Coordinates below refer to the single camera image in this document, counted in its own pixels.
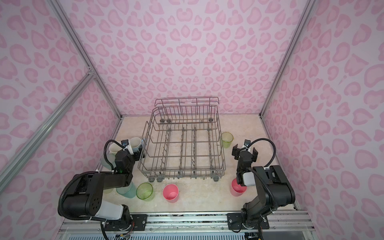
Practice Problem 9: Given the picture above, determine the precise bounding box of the green transparent plastic cup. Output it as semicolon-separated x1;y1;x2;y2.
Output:
136;183;155;202

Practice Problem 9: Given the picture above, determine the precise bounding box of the light green ceramic mug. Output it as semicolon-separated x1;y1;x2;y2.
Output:
109;143;122;155

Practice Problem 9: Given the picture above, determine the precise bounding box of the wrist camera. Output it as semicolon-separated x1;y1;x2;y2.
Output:
121;140;134;155
243;139;252;149

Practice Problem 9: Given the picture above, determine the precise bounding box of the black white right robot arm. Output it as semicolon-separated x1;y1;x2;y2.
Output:
229;145;296;229

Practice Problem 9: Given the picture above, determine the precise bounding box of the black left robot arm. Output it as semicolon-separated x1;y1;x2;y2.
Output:
58;150;141;229

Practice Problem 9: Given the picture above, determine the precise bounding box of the pale yellow plastic cup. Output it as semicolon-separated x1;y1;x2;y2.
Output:
103;188;114;194

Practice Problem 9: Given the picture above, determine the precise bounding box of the yellow-green plastic cup right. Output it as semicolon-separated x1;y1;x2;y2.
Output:
221;132;234;148

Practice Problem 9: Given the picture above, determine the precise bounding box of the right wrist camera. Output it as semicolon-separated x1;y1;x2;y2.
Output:
243;139;252;149

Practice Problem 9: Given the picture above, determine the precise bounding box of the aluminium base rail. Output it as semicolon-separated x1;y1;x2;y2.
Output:
55;209;319;240

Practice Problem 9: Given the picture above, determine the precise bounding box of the teal plastic cup front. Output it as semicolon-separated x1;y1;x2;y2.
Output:
116;182;137;199

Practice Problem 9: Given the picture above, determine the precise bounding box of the grey wire dish rack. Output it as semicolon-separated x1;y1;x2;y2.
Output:
138;97;226;183

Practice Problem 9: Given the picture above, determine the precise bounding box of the pink plastic cup centre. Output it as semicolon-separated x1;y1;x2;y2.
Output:
163;184;179;203

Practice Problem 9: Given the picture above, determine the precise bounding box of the left aluminium frame strut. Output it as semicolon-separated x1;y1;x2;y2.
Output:
1;71;95;193

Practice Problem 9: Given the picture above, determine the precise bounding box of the pink plastic cup right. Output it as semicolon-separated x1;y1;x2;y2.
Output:
230;179;247;197

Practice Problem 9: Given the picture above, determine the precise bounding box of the light blue ceramic mug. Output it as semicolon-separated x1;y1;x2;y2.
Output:
129;137;142;153

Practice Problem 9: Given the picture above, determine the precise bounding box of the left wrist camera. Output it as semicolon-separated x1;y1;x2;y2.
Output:
121;140;134;155

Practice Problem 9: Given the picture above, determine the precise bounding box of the pink plastic cup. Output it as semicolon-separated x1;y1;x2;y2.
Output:
163;184;179;203
230;179;247;197

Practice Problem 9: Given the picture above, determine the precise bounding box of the teal textured plastic cup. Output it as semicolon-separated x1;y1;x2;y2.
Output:
102;153;116;170

